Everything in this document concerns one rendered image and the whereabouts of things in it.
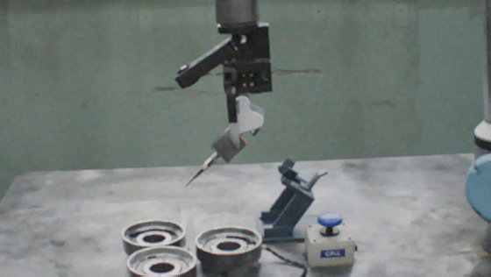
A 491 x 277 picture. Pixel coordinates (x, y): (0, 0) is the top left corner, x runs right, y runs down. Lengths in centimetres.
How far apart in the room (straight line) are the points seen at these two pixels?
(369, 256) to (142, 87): 169
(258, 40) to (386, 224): 39
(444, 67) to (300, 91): 56
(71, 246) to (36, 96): 158
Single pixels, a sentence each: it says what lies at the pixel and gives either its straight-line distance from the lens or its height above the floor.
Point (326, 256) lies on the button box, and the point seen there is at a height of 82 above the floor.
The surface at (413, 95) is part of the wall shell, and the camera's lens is 294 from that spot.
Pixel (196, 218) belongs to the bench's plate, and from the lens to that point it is 143.
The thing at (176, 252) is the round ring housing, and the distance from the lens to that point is 123.
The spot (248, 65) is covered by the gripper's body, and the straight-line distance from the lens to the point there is 131.
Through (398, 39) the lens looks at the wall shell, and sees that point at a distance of 288.
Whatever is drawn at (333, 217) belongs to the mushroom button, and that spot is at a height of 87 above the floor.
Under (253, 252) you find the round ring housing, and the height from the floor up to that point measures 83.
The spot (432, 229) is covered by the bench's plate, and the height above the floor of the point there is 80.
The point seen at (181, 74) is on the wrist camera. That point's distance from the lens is 134.
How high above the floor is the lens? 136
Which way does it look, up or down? 18 degrees down
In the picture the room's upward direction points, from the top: 1 degrees counter-clockwise
